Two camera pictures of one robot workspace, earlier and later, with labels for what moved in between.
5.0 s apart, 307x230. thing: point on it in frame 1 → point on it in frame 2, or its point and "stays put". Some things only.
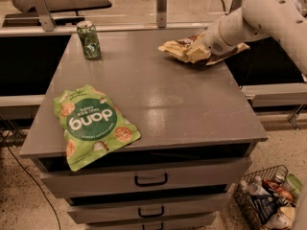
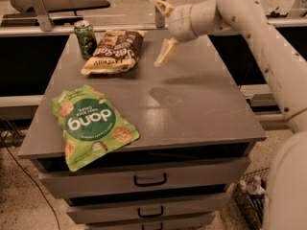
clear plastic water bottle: [257, 188] stays put
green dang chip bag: [91, 124] stays put
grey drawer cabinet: [198, 132] stays put
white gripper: [211, 41] → [179, 22]
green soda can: [88, 36] stays put
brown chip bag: [179, 49] → [118, 51]
